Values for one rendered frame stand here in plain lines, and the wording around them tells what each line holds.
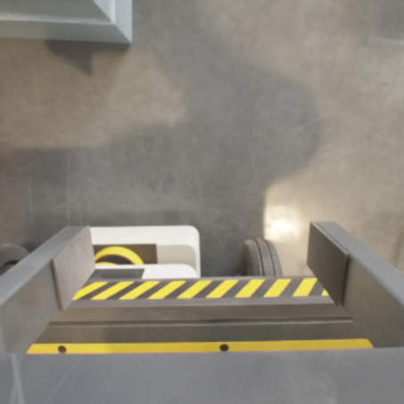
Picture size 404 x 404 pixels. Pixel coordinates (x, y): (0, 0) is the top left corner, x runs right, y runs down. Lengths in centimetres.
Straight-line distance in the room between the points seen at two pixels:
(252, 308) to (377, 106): 47
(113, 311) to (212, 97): 40
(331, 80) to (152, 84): 32
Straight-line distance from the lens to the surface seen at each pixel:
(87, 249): 17
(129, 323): 31
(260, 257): 48
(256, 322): 30
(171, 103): 56
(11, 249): 64
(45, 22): 53
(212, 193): 57
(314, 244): 16
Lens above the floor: 55
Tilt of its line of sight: 75 degrees down
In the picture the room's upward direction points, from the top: 179 degrees counter-clockwise
